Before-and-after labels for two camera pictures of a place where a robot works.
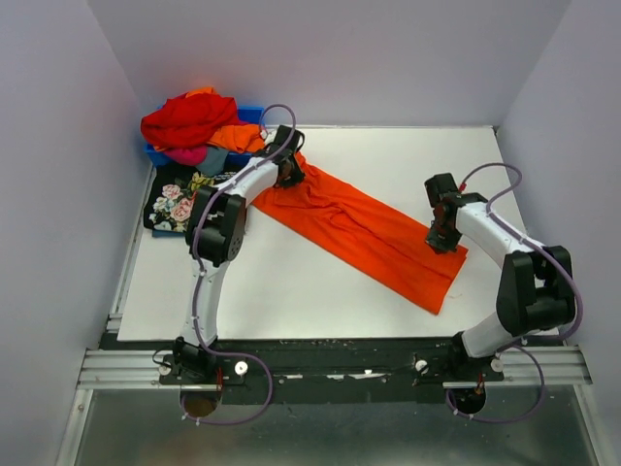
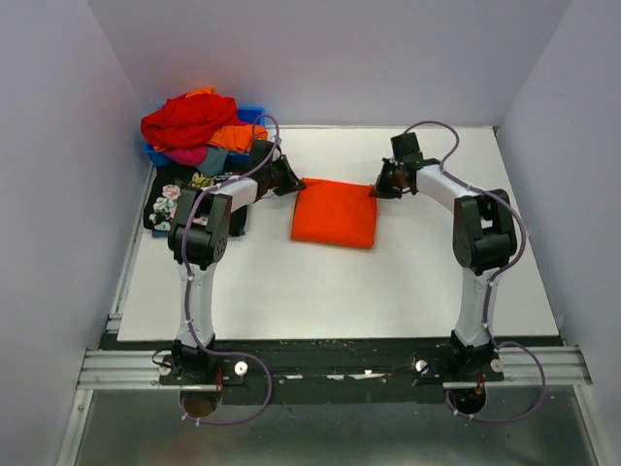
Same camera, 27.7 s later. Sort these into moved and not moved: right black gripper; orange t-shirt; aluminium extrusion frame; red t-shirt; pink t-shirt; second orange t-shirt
Moved: right black gripper; orange t-shirt
Not moved: second orange t-shirt; red t-shirt; aluminium extrusion frame; pink t-shirt
